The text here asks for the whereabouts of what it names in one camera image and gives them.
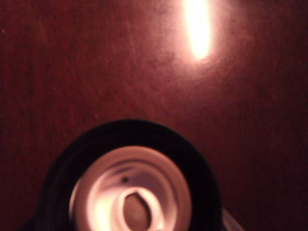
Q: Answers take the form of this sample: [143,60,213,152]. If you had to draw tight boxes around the black thermos bottle cap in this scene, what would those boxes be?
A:
[35,118,244,231]

